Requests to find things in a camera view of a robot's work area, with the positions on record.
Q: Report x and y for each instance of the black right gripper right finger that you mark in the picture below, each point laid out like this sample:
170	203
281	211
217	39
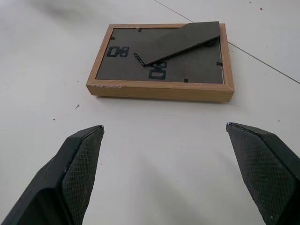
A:
269	173

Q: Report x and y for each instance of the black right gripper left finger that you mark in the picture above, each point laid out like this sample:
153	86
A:
54	182

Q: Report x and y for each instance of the wooden picture frame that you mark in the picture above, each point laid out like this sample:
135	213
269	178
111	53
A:
161	91

